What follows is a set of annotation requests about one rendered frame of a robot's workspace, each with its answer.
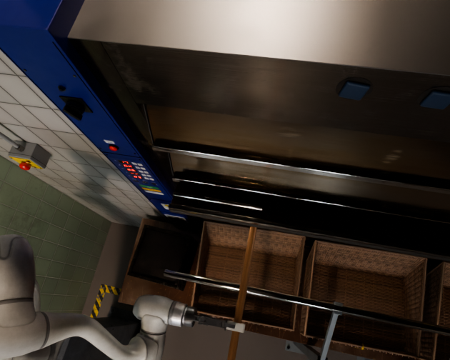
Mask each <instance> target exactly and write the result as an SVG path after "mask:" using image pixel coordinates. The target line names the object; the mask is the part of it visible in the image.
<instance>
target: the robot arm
mask: <svg viewBox="0 0 450 360"><path fill-rule="evenodd" d="M133 314H134V316H135V317H136V318H137V319H139V320H141V330H140V333H138V334H137V335H136V336H135V337H134V338H132V339H131V341H130V342H129V345H123V344H121V343H120V342H119V341H118V340H117V339H116V338H115V337H113V336H112V335H111V334H110V333H109V332H108V331H107V330H106V329H105V328H104V327H103V326H102V325H101V324H100V323H99V322H98V321H97V320H95V319H93V318H91V317H90V316H87V315H84V314H75V313H54V312H45V311H41V298H40V289H39V284H38V282H37V280H36V269H35V262H34V252H33V249H32V247H31V245H30V243H29V242H28V240H27V239H25V238H24V237H23V236H20V235H16V234H7V235H1V236H0V360H57V357H58V355H59V352H60V349H61V346H62V344H63V342H64V340H65V339H67V338H69V337H72V336H80V337H82V338H84V339H86V340H87V341H89V342H90V343H91V344H93V345H94V346H95V347H96V348H98V349H99V350H100V351H102V352H103V353H105V354H106V355H107V356H108V357H110V358H111V359H113V360H161V358H162V356H163V352H164V346H165V341H166V329H167V326H168V324H169V325H173V326H179V327H182V326H183V325H184V326H187V327H191V328H192V327H193V326H194V324H195V321H196V322H198V324H200V325H207V326H209V325H210V326H216V327H220V328H223V329H224V331H226V329H228V330H232V331H237V332H241V333H244V329H245V324H240V323H236V322H233V321H229V320H228V319H227V320H223V319H217V318H213V317H211V316H208V315H206V314H200V315H197V308H196V307H192V306H188V305H187V304H183V303H181V302H178V301H173V300H171V299H169V298H167V297H165V296H158V295H151V294H146V295H142V296H140V297H139V298H137V300H136V301H135V304H134V307H133Z"/></svg>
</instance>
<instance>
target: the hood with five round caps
mask: <svg viewBox="0 0 450 360"><path fill-rule="evenodd" d="M101 43H102V45H103V47H104V48H105V50H106V52H107V54H108V55H109V57H110V59H111V60H112V62H113V64H114V66H115V67H116V70H117V71H118V73H119V74H120V76H121V78H122V79H123V81H124V83H125V84H126V87H127V88H128V90H129V92H130V93H131V95H132V96H133V98H134V101H135V102H136V103H138V104H149V105H155V106H165V107H171V108H178V109H188V110H194V111H205V112H211V113H217V114H228V115H234V116H244V117H250V118H256V119H267V120H273V121H284V122H289V123H295V124H306V125H312V126H323V127H329V128H335V129H346V130H352V131H362V132H369V133H375V134H385V135H391V136H402V137H408V138H414V139H424V140H430V141H441V142H447V143H450V76H445V75H438V74H424V73H416V72H409V71H394V70H387V69H373V68H366V67H358V66H344V65H336V64H323V63H315V62H307V61H293V60H286V59H272V58H264V57H256V56H242V55H235V54H221V53H214V52H205V51H192V50H184V49H170V48H163V47H155V46H141V45H133V44H120V43H112V42H104V41H101Z"/></svg>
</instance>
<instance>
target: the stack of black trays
mask: <svg viewBox="0 0 450 360"><path fill-rule="evenodd" d="M197 246H198V243H197V241H195V239H194V238H192V236H191V235H188V234H183V233H179V232H175V231H170V230H167V229H162V228H159V227H155V226H149V225H146V224H144V228H143V231H142V233H141V236H140V239H139V242H138V245H137V248H136V251H135V254H134V257H133V259H132V262H131V266H130V268H129V272H128V274H127V275H129V276H134V277H136V278H140V279H144V280H147V281H152V282H154V283H157V284H161V285H164V286H168V287H171V288H174V289H178V290H181V291H184V288H185V286H186V281H184V280H181V279H174V278H170V277H166V276H164V271H165V269H168V270H172V271H179V272H183V273H186V274H189V272H190V269H191V265H192V262H193V260H194V255H195V253H196V248H197Z"/></svg>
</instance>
